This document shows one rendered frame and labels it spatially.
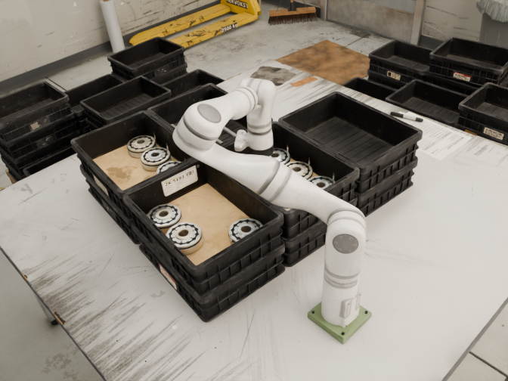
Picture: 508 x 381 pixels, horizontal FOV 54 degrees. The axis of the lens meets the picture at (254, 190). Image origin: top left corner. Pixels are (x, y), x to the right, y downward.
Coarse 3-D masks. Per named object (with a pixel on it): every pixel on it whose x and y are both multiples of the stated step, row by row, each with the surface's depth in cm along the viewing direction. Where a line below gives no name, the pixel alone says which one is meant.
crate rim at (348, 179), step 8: (288, 128) 168; (296, 136) 165; (304, 136) 164; (232, 144) 164; (312, 144) 160; (328, 152) 156; (344, 160) 152; (352, 168) 149; (352, 176) 146; (336, 184) 143; (344, 184) 145; (328, 192) 142; (280, 208) 137; (288, 216) 136
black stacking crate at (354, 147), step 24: (336, 96) 186; (288, 120) 175; (312, 120) 184; (336, 120) 189; (360, 120) 181; (384, 120) 172; (336, 144) 177; (360, 144) 175; (384, 144) 175; (384, 168) 157; (360, 192) 156
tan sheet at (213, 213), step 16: (192, 192) 161; (208, 192) 160; (192, 208) 155; (208, 208) 154; (224, 208) 154; (208, 224) 149; (224, 224) 148; (208, 240) 143; (224, 240) 143; (192, 256) 139; (208, 256) 138
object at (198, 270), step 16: (192, 160) 157; (160, 176) 152; (128, 192) 147; (272, 208) 137; (144, 224) 139; (272, 224) 132; (160, 240) 133; (240, 240) 128; (256, 240) 131; (176, 256) 127; (224, 256) 126; (192, 272) 123
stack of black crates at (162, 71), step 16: (128, 48) 315; (144, 48) 324; (160, 48) 331; (176, 48) 317; (112, 64) 309; (128, 64) 320; (144, 64) 295; (160, 64) 304; (176, 64) 313; (128, 80) 304; (160, 80) 309
